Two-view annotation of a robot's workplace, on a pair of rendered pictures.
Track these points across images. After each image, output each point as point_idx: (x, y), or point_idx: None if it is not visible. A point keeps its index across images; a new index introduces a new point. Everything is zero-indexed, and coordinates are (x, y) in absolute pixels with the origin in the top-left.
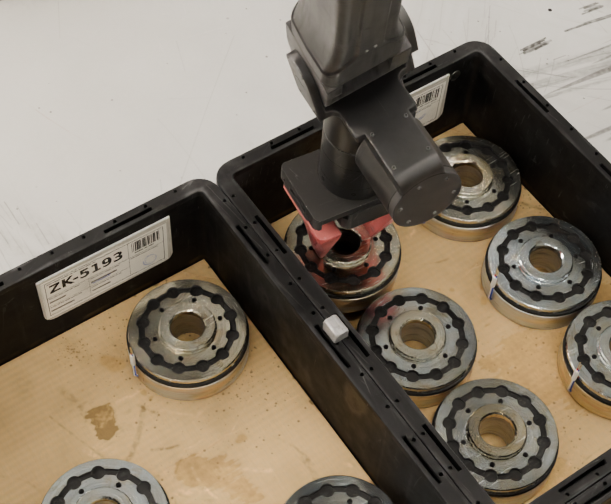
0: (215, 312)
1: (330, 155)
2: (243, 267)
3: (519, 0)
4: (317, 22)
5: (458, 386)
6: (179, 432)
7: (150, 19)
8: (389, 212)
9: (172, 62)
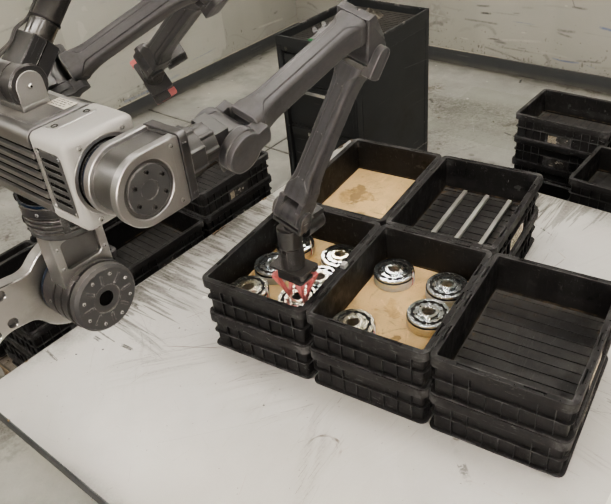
0: (342, 319)
1: (302, 251)
2: (327, 306)
3: (99, 359)
4: (320, 173)
5: (330, 265)
6: (384, 322)
7: (158, 479)
8: (324, 221)
9: (184, 457)
